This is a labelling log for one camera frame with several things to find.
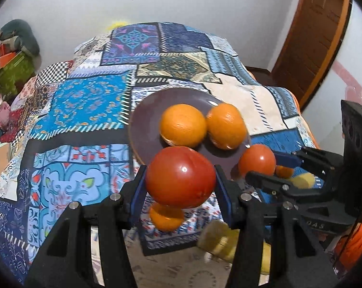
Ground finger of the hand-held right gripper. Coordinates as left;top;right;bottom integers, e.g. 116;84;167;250
246;170;331;200
273;146;345;174

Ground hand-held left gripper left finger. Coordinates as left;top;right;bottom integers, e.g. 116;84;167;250
24;164;148;288

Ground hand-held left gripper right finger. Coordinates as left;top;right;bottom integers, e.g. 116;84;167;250
215;164;340;288

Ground small tangerine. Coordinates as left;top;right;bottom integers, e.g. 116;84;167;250
149;202;185;232
275;165;295;178

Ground small red tomato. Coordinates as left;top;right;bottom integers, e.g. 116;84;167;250
238;144;277;178

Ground large red tomato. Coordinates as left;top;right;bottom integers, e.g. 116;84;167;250
145;146;217;209

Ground dark brown plate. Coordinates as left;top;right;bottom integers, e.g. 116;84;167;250
128;88;252;180

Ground large orange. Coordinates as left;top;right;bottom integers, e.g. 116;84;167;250
205;103;248;150
159;104;207;148

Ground white sliding door pink hearts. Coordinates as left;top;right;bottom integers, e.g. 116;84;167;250
301;0;362;114

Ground patchwork printed blanket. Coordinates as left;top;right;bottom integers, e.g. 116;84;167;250
0;22;322;288

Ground brown wooden door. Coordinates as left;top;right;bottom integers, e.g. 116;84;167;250
272;0;352;108

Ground yellow plush item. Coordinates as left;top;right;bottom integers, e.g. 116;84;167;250
105;20;128;32

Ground green patterned box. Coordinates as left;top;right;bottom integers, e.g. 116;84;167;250
0;52;36;96

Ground orange box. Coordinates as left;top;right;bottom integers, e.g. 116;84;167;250
0;52;20;67

